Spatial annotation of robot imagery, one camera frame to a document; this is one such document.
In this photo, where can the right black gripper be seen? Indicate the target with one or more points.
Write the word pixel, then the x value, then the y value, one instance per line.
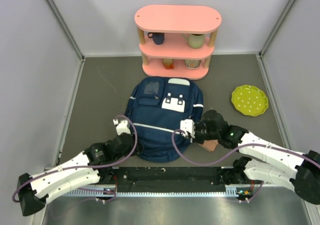
pixel 196 139

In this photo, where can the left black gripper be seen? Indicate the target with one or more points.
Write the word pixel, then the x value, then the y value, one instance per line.
pixel 138 149

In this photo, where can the tan leather wallet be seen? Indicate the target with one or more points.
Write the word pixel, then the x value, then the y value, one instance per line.
pixel 210 145

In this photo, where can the navy blue backpack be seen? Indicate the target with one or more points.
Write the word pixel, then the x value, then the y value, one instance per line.
pixel 156 107

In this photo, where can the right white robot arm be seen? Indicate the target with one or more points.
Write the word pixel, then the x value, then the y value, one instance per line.
pixel 263 160

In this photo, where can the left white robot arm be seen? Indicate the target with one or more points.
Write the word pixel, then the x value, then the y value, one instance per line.
pixel 91 166

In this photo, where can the green polka dot plate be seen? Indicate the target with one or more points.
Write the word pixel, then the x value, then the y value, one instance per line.
pixel 249 100

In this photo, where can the patterned ceramic bowl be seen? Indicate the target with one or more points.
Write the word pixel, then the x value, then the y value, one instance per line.
pixel 192 64

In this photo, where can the orange cup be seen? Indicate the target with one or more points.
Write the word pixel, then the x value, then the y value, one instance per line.
pixel 168 63

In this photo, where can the pale green mug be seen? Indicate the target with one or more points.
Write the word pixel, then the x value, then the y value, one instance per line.
pixel 194 41

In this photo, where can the pink three-tier shelf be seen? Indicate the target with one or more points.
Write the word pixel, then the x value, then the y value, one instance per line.
pixel 173 21

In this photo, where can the dark blue mug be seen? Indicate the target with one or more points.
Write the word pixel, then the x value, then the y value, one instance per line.
pixel 157 37

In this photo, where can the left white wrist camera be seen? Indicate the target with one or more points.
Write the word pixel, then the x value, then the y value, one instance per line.
pixel 122 126

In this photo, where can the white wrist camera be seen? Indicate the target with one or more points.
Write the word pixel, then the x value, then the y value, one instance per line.
pixel 187 128
pixel 122 126

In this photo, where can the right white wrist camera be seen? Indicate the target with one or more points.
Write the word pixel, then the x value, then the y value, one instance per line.
pixel 187 128

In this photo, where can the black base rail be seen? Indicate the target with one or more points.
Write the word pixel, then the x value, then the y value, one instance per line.
pixel 172 179

